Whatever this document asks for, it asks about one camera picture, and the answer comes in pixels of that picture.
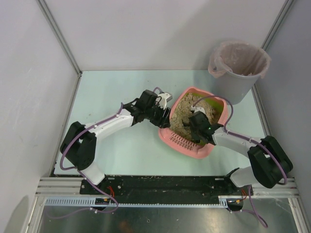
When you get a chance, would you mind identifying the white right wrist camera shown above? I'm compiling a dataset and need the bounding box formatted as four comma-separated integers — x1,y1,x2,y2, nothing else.
190,106,206,115

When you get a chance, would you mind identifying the beige cat litter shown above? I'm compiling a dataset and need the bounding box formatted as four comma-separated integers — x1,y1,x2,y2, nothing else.
170,93,221,141

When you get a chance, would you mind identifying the aluminium corner post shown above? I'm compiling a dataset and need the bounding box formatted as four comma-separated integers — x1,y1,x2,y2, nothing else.
36,0,82,75
261,0,296,50

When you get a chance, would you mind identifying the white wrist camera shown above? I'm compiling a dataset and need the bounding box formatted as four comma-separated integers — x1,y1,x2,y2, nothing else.
156,92,173,109
190,106,206,115

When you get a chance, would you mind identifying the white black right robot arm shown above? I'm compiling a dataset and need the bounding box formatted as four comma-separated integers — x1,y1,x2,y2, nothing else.
189,111,293,189

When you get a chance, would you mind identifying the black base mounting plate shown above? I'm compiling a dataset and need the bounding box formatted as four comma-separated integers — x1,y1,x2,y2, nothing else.
80,175,249,203

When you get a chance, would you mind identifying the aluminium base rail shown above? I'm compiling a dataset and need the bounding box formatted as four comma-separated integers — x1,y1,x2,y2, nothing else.
36,177,300,198

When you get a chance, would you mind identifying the slotted grey cable duct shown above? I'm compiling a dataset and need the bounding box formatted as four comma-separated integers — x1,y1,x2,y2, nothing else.
43,195,246,208

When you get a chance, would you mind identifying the pink and green litter box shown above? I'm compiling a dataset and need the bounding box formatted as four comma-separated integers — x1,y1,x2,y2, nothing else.
158,86,228,159

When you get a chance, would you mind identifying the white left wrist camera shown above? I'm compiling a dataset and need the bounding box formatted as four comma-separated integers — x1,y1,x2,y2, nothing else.
156,92,173,109

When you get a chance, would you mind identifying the grey waste bin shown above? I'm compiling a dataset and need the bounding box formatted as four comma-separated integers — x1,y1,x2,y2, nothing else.
213,72,260,104

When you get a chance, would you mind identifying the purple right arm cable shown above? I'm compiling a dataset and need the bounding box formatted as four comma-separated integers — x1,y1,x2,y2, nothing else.
193,94,289,229

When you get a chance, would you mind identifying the right aluminium corner post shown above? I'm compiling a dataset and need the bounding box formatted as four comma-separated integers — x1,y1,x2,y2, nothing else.
261,0,296,50

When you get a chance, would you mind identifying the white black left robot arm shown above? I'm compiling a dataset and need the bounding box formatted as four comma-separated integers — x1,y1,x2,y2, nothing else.
60,90,173,185

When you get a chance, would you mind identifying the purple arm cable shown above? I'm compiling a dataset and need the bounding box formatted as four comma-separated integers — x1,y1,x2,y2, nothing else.
193,94,289,229
46,86,171,220

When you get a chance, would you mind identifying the pink bin liner bag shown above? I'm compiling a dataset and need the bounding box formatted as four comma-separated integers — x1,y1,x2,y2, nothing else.
208,40,271,78

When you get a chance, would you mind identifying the left aluminium corner post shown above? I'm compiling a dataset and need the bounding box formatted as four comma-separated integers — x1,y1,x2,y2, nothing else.
36,0,82,75

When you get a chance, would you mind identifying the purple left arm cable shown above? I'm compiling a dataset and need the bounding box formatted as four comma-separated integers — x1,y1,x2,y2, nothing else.
46,86,171,220

